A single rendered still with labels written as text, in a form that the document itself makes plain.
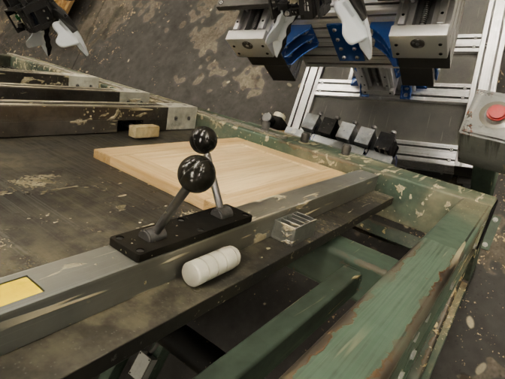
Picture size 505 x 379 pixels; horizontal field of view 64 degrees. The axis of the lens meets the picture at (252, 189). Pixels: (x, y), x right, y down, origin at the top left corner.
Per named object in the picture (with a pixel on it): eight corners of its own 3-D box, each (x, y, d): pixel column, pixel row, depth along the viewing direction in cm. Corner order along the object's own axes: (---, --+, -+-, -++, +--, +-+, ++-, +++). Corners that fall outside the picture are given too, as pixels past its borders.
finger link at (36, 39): (24, 57, 100) (19, 26, 92) (43, 46, 103) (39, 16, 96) (34, 64, 100) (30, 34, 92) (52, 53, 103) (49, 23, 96)
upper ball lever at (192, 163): (170, 250, 47) (230, 172, 40) (143, 260, 44) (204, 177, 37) (152, 225, 48) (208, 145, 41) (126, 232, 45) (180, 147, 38)
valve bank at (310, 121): (420, 156, 130) (415, 120, 110) (403, 196, 128) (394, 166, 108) (290, 120, 156) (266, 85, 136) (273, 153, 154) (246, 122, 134)
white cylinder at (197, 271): (198, 292, 45) (240, 270, 52) (201, 268, 45) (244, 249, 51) (179, 280, 47) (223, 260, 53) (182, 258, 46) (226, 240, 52)
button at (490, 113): (509, 110, 90) (510, 105, 88) (503, 125, 89) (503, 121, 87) (489, 106, 92) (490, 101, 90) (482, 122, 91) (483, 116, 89)
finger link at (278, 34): (248, 59, 63) (270, 8, 55) (266, 43, 66) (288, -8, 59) (264, 71, 63) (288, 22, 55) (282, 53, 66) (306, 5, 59)
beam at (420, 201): (483, 239, 99) (500, 197, 96) (476, 253, 89) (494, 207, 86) (28, 77, 214) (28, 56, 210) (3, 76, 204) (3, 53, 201)
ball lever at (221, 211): (243, 217, 55) (219, 122, 55) (225, 223, 52) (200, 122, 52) (222, 221, 58) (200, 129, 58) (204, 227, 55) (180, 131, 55)
